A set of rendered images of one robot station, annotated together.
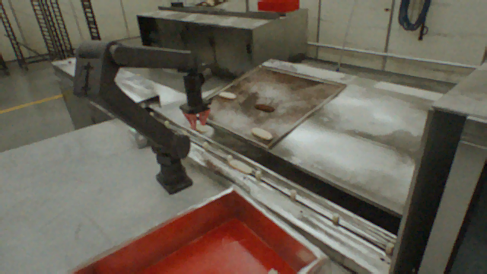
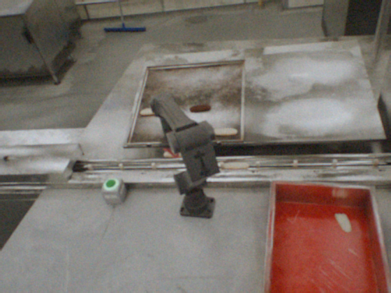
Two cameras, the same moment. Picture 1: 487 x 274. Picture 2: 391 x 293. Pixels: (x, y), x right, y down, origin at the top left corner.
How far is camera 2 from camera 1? 79 cm
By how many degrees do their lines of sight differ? 31
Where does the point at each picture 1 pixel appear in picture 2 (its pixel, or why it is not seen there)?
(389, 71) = (171, 10)
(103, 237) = (211, 278)
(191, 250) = (280, 239)
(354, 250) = (364, 174)
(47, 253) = not seen: outside the picture
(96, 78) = (212, 160)
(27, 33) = not seen: outside the picture
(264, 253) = (319, 209)
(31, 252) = not seen: outside the picture
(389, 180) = (340, 121)
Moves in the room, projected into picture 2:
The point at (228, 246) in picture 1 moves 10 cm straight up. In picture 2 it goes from (297, 220) to (298, 202)
